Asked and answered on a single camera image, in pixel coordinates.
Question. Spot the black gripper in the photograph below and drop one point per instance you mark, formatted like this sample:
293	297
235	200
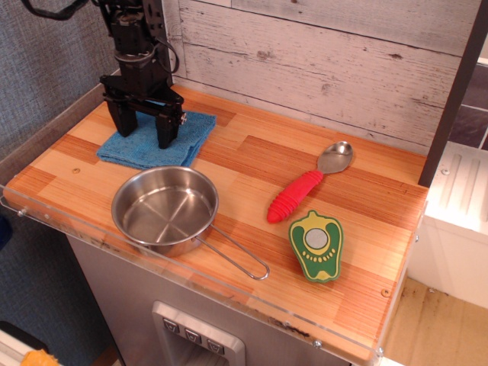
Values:
141	87

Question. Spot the grey metal left rail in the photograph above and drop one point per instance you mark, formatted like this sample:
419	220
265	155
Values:
46	136

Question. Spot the clear acrylic front guard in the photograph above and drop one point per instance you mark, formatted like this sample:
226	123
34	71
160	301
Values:
318	335

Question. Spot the dark right frame post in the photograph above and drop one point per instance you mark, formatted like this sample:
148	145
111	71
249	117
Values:
462	79

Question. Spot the yellow object bottom left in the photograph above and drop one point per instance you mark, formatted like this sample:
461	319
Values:
39	358

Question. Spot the green toy bell pepper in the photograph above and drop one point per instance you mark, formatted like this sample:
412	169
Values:
317	242

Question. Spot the spoon with red handle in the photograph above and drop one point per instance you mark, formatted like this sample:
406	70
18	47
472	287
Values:
334	159

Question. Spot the blue cloth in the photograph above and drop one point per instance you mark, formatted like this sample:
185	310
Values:
140	150

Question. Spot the steel pan with wire handle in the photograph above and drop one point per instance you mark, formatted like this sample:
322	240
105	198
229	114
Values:
170	210

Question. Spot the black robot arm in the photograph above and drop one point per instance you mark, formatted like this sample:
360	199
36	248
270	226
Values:
133	27

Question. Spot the grey cabinet with dispenser panel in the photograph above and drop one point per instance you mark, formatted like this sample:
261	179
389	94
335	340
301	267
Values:
154	320

